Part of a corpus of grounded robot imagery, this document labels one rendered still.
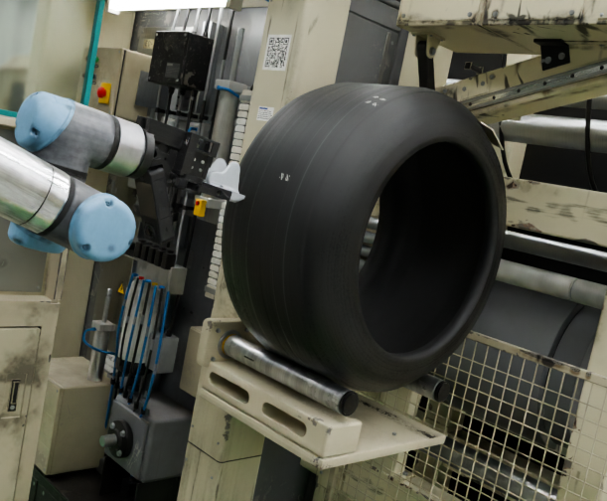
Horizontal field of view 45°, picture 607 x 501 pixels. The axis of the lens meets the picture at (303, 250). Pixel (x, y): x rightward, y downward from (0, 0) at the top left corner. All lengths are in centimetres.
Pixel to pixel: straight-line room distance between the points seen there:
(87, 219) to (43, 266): 87
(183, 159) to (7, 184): 32
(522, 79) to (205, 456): 108
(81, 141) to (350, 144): 44
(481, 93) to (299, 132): 58
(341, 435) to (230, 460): 45
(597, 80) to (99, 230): 109
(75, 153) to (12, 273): 74
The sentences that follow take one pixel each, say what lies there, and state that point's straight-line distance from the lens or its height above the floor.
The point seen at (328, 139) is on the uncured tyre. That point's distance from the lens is 121.
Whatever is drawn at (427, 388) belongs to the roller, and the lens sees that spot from 150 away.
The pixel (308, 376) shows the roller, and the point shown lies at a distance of 133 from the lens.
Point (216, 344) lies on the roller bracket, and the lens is 150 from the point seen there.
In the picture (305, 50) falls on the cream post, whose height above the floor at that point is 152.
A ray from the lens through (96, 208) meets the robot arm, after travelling 82.
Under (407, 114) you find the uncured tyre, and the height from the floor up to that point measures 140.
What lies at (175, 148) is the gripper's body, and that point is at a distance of 106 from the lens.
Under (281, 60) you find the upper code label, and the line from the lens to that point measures 158.
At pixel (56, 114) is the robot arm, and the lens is 95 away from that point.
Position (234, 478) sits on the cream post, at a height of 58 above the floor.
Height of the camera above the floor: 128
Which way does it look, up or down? 6 degrees down
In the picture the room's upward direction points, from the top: 11 degrees clockwise
